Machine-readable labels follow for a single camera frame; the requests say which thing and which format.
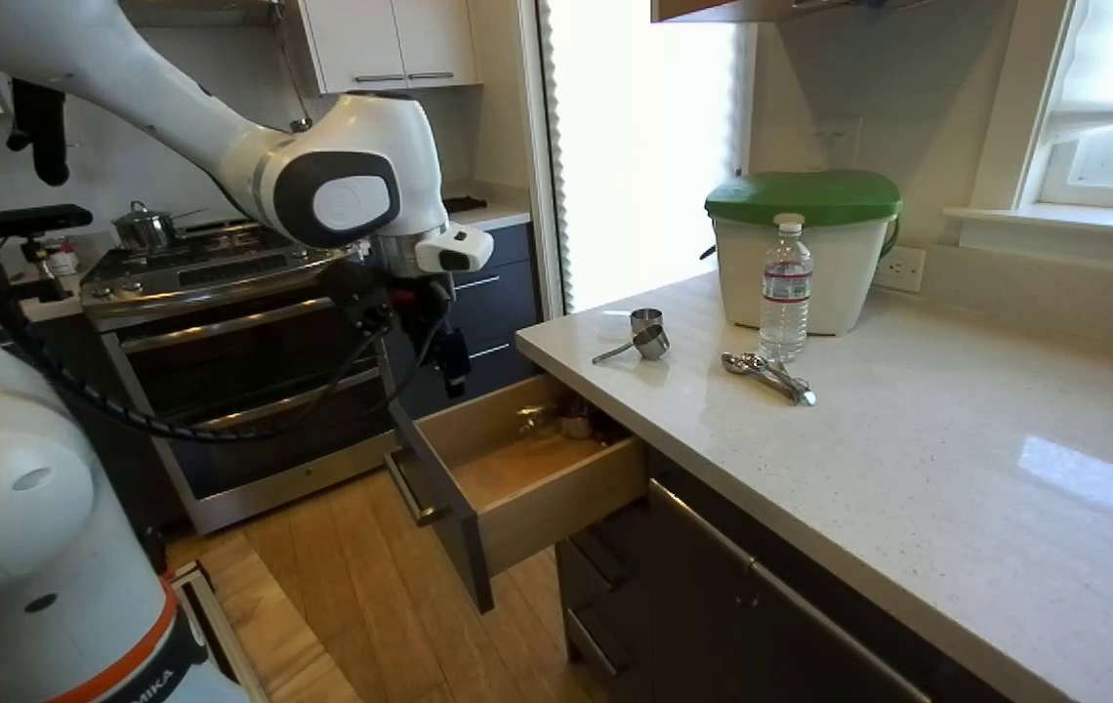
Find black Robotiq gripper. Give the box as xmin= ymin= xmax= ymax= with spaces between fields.
xmin=343 ymin=249 xmax=478 ymax=421

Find wooden drawer dark front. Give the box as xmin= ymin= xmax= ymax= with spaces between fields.
xmin=379 ymin=369 xmax=655 ymax=619

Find dark counter base cabinet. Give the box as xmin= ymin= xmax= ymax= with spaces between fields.
xmin=448 ymin=218 xmax=548 ymax=404

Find dark kitchen island cabinet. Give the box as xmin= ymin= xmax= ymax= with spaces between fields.
xmin=552 ymin=445 xmax=978 ymax=703

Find stainless steel oven stove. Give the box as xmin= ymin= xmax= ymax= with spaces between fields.
xmin=77 ymin=210 xmax=452 ymax=539

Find white door with blinds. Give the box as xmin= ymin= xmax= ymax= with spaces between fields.
xmin=534 ymin=0 xmax=759 ymax=320

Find steel kettle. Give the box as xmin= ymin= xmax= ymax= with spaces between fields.
xmin=111 ymin=197 xmax=185 ymax=263

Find small steel measuring cup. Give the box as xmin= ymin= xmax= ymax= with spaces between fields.
xmin=720 ymin=346 xmax=826 ymax=409

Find clear plastic water bottle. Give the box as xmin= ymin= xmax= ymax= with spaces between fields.
xmin=759 ymin=210 xmax=819 ymax=369

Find white electric kettle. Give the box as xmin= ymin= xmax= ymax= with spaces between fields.
xmin=703 ymin=167 xmax=908 ymax=337

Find white wall cabinets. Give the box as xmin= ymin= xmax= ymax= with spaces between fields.
xmin=292 ymin=0 xmax=482 ymax=98

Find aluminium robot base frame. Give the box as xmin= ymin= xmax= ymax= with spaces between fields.
xmin=167 ymin=557 xmax=272 ymax=703

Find black camera on stand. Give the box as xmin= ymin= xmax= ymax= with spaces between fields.
xmin=0 ymin=76 xmax=97 ymax=249

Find white wall outlet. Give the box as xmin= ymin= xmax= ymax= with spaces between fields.
xmin=876 ymin=242 xmax=929 ymax=292

